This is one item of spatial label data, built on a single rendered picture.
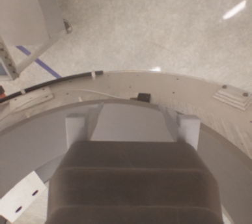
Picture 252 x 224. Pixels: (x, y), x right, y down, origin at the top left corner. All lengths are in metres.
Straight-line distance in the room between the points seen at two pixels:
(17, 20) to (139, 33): 0.72
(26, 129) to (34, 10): 0.66
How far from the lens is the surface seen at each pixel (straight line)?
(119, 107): 0.62
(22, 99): 0.88
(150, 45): 1.32
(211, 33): 1.35
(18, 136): 0.69
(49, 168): 1.01
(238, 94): 0.70
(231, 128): 0.62
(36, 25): 1.15
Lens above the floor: 1.23
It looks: 51 degrees down
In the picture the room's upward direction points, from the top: 168 degrees counter-clockwise
